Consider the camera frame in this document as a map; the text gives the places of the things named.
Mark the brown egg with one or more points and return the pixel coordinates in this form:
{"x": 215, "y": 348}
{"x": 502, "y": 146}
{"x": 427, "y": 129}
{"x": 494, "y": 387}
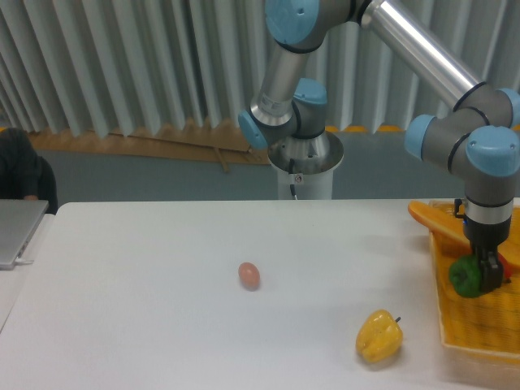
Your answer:
{"x": 249, "y": 276}

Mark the orange baguette bread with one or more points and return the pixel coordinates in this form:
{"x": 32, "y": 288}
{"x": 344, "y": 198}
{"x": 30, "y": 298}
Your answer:
{"x": 440, "y": 221}

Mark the yellow bell pepper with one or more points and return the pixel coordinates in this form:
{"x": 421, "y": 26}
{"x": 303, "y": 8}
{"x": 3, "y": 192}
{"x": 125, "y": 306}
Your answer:
{"x": 379, "y": 338}

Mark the brown cardboard sheet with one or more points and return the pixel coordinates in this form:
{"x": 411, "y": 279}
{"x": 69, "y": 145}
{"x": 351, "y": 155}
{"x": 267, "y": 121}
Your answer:
{"x": 223, "y": 144}

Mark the yellow woven basket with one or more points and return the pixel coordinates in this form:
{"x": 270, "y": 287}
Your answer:
{"x": 487, "y": 326}

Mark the red bell pepper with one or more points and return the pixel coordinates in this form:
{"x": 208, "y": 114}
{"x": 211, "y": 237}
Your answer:
{"x": 507, "y": 270}

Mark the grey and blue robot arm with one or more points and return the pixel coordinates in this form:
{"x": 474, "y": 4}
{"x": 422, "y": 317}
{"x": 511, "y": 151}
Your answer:
{"x": 452, "y": 118}

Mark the silver laptop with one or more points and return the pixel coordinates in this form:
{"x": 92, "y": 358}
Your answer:
{"x": 19, "y": 220}

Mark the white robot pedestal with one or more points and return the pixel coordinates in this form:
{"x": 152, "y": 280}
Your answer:
{"x": 305, "y": 167}

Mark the person in dark clothes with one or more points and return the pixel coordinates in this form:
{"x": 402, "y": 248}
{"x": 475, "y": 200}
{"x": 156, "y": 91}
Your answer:
{"x": 25, "y": 175}

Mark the green bell pepper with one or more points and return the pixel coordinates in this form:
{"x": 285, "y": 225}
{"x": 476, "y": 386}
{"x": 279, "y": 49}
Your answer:
{"x": 465, "y": 276}

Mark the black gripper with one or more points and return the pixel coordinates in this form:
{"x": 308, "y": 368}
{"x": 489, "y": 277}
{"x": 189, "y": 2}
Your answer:
{"x": 484, "y": 240}

